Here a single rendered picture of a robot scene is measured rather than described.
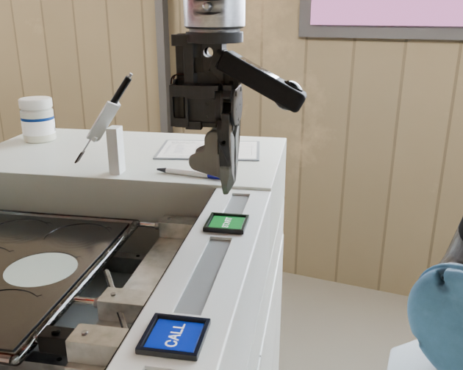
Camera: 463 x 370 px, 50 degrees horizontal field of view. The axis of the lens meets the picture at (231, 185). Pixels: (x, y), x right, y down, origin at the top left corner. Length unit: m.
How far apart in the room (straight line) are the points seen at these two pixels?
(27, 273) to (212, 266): 0.28
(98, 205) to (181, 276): 0.39
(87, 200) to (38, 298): 0.29
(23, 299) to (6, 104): 2.54
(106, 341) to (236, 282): 0.15
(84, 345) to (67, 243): 0.28
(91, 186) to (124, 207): 0.07
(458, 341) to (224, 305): 0.22
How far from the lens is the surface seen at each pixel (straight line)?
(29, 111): 1.18
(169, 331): 0.49
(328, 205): 2.35
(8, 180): 1.00
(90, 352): 0.59
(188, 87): 0.62
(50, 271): 0.75
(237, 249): 0.63
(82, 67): 2.77
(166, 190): 0.87
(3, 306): 0.70
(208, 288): 0.56
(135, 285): 0.73
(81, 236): 0.85
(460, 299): 0.42
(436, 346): 0.46
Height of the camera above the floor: 1.25
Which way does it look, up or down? 19 degrees down
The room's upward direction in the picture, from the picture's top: straight up
